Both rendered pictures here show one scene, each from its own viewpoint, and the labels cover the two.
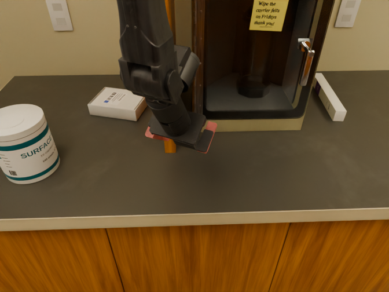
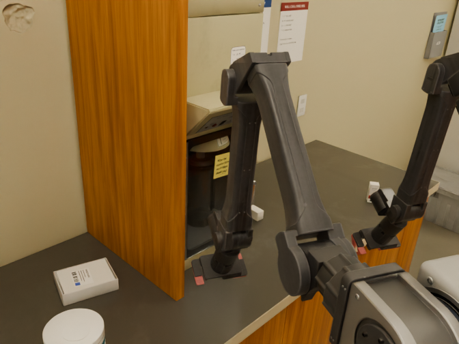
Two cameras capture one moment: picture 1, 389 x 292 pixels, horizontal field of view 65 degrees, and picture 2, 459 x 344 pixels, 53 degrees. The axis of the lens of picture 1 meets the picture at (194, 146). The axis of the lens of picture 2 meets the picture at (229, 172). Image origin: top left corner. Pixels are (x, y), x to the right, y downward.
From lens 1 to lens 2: 0.85 m
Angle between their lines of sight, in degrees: 40
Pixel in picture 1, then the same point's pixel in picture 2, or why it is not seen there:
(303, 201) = not seen: hidden behind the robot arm
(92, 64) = not seen: outside the picture
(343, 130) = (268, 224)
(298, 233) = (291, 310)
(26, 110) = (74, 317)
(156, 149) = (166, 302)
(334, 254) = (309, 317)
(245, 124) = (212, 250)
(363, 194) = not seen: hidden behind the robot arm
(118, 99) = (87, 276)
